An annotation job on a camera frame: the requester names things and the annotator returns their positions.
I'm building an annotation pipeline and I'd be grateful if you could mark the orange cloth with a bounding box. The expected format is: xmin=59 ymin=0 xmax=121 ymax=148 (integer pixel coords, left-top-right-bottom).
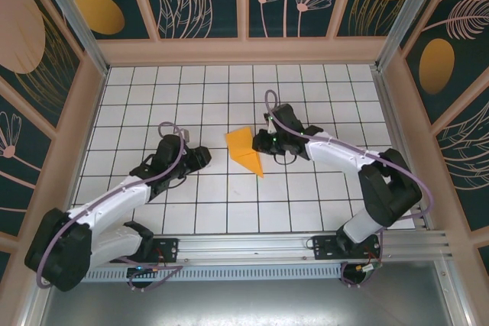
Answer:
xmin=224 ymin=126 xmax=265 ymax=179

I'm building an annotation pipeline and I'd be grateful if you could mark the grey metal sheet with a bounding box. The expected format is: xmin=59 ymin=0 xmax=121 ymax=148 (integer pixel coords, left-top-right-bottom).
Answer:
xmin=37 ymin=279 xmax=459 ymax=326

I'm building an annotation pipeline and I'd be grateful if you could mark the left base circuit board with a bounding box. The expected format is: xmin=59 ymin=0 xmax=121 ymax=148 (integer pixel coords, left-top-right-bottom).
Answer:
xmin=125 ymin=264 xmax=161 ymax=279

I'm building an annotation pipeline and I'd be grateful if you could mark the base circuit board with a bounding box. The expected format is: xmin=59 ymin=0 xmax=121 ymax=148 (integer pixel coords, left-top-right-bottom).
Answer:
xmin=358 ymin=263 xmax=383 ymax=277
xmin=125 ymin=264 xmax=161 ymax=279

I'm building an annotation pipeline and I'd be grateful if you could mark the right base circuit board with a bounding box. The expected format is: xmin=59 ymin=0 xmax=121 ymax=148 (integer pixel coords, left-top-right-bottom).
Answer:
xmin=358 ymin=263 xmax=383 ymax=277

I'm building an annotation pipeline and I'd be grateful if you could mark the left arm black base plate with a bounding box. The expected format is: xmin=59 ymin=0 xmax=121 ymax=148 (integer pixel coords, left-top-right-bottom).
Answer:
xmin=151 ymin=237 xmax=180 ymax=263

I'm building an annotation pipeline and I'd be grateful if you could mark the long aluminium mounting rail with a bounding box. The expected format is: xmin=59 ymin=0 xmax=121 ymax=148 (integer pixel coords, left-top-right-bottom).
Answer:
xmin=93 ymin=231 xmax=455 ymax=266

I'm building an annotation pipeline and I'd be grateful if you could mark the aluminium side rail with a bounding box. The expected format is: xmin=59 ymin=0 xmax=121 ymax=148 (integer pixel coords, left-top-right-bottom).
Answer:
xmin=369 ymin=66 xmax=439 ymax=234

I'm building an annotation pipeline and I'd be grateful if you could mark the slotted grey cable duct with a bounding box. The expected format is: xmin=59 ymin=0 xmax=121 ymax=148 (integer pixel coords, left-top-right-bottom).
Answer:
xmin=83 ymin=264 xmax=345 ymax=283

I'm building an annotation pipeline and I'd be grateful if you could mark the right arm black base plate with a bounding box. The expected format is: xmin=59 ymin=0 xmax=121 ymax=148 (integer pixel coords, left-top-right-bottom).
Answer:
xmin=312 ymin=234 xmax=383 ymax=262

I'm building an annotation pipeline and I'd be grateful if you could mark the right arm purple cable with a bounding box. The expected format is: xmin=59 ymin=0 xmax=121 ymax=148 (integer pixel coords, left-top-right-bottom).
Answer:
xmin=264 ymin=89 xmax=436 ymax=289

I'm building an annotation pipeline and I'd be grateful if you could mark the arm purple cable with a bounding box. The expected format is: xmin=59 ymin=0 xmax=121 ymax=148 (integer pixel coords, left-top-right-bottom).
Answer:
xmin=264 ymin=89 xmax=436 ymax=289
xmin=34 ymin=121 xmax=188 ymax=292

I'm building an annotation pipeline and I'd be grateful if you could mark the left aluminium corner post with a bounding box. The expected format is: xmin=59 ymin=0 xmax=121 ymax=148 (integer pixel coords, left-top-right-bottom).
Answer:
xmin=29 ymin=0 xmax=111 ymax=77

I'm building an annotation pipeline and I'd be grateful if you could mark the aluminium corner post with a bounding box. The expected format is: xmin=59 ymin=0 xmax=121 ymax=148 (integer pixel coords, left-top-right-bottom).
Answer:
xmin=374 ymin=0 xmax=459 ymax=73
xmin=29 ymin=0 xmax=111 ymax=77

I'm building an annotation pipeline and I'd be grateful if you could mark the right aluminium corner post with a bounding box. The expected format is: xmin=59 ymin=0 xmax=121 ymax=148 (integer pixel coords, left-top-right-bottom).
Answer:
xmin=374 ymin=0 xmax=459 ymax=73

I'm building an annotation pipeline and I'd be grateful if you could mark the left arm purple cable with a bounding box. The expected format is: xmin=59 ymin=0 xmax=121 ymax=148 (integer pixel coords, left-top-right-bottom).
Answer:
xmin=34 ymin=121 xmax=188 ymax=292

